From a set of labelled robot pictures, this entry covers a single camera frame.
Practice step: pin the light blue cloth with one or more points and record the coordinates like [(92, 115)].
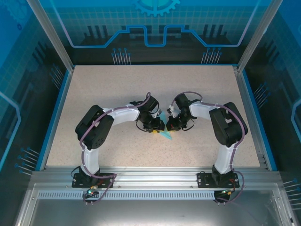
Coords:
[(168, 135)]

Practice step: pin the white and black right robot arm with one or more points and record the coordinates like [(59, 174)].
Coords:
[(229, 127)]

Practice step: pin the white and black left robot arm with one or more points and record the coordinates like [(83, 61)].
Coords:
[(94, 131)]

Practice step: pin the blue table edge strip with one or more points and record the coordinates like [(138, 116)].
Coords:
[(55, 117), (259, 117)]

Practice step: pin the grey metal tray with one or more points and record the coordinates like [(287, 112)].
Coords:
[(152, 214)]

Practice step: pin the aluminium table edge rail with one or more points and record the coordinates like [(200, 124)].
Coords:
[(152, 175)]

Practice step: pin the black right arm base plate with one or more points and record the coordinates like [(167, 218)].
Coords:
[(203, 180)]

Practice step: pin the aluminium side rail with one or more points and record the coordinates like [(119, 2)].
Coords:
[(249, 117)]

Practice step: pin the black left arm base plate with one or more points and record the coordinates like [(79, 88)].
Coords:
[(77, 182)]

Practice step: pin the aluminium frame post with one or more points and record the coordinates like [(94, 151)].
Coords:
[(50, 35), (256, 35)]

